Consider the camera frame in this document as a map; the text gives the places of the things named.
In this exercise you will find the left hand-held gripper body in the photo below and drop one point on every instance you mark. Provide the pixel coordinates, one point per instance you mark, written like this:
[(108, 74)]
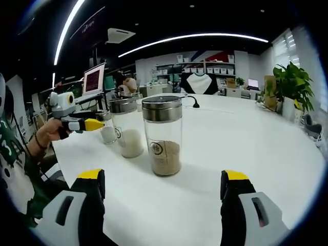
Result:
[(62, 105)]

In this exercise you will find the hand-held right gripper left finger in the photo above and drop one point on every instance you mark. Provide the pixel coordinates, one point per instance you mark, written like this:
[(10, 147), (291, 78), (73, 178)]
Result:
[(89, 205)]

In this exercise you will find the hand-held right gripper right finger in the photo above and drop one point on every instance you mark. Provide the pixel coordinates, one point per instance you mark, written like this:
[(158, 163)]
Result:
[(235, 205)]

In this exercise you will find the small white seasoning bottle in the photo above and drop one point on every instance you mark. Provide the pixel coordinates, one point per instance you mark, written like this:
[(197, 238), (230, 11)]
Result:
[(107, 133)]

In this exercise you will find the large white seasoning bottle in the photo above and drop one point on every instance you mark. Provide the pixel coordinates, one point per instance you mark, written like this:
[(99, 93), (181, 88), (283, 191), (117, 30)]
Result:
[(126, 128)]

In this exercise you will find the large brown seasoning bottle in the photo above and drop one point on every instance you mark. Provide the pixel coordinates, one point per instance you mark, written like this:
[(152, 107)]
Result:
[(162, 135)]

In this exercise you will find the person's left hand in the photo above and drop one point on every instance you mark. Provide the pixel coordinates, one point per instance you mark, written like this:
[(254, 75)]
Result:
[(50, 132)]

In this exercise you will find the black laptop stand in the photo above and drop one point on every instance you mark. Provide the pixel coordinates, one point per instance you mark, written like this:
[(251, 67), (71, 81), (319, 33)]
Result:
[(105, 102)]

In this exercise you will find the short ceiling light strip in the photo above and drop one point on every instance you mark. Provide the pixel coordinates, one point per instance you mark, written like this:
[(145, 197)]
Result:
[(53, 80)]

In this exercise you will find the white laptop with dark screen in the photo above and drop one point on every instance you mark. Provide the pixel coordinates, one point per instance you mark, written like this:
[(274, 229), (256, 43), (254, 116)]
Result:
[(93, 79)]

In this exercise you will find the teal monitor screen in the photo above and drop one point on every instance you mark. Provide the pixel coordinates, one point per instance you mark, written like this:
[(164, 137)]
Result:
[(110, 82)]

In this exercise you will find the person's head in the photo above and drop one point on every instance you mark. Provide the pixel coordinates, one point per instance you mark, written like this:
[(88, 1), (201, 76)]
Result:
[(9, 102)]

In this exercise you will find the white cabinet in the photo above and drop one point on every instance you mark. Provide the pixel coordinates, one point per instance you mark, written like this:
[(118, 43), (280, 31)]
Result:
[(156, 88)]

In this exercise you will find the long ceiling light strip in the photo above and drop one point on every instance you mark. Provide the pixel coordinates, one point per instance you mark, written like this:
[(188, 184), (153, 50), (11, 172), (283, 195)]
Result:
[(65, 28), (205, 34)]

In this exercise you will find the black hanging banner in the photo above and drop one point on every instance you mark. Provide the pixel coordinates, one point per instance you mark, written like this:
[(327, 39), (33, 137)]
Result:
[(87, 24)]

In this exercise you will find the ceiling air conditioner unit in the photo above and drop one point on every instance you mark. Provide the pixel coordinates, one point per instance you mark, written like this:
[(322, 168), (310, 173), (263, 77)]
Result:
[(120, 34)]

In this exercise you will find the white controller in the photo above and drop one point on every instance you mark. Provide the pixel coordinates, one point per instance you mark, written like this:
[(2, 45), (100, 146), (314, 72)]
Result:
[(321, 139)]

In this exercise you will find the grey curved object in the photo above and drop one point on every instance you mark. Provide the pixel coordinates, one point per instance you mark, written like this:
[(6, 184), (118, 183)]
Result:
[(312, 128)]

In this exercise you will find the small white plant pot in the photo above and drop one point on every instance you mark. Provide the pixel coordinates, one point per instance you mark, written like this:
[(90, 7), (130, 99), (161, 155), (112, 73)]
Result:
[(297, 112)]

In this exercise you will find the brown paper bag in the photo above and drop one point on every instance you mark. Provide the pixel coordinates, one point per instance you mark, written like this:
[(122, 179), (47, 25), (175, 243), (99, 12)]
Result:
[(270, 91)]

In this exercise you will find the open laptop with bright screen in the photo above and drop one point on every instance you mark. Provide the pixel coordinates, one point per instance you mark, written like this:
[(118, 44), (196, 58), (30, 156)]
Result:
[(253, 83)]

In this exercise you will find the brown cardboard box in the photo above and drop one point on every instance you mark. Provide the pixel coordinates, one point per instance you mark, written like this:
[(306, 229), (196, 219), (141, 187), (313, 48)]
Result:
[(230, 82)]

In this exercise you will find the small green plant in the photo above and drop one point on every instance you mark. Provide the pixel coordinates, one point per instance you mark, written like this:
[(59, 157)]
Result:
[(240, 81)]

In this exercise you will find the large green potted plant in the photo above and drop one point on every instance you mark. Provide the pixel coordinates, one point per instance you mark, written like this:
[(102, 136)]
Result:
[(292, 84)]

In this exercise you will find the shelf with white storage bins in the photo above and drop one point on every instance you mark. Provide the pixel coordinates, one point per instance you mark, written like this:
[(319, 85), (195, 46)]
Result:
[(220, 70)]

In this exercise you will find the white window blinds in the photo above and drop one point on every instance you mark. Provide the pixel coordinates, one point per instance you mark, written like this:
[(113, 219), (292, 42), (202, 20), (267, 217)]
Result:
[(289, 48)]

